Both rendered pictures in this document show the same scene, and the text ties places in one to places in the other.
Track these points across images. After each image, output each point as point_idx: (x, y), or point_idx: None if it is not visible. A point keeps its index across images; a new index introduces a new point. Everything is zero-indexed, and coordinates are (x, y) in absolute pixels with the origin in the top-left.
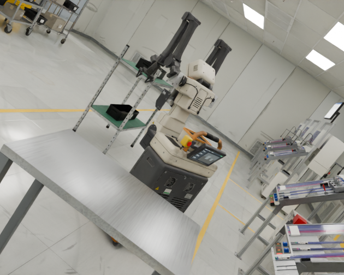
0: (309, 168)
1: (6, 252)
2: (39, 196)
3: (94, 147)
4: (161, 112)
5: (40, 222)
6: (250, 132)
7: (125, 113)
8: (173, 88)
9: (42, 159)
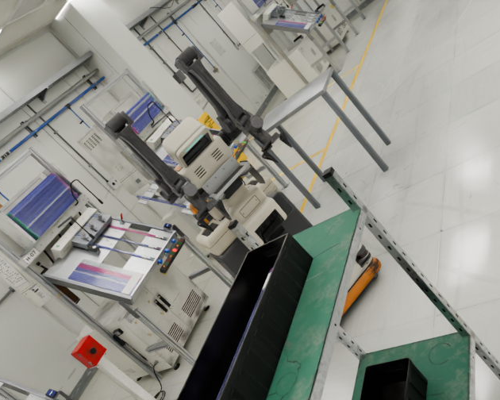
0: None
1: (384, 180)
2: (405, 217)
3: (307, 99)
4: (256, 186)
5: (385, 208)
6: None
7: (362, 391)
8: (233, 157)
9: (319, 77)
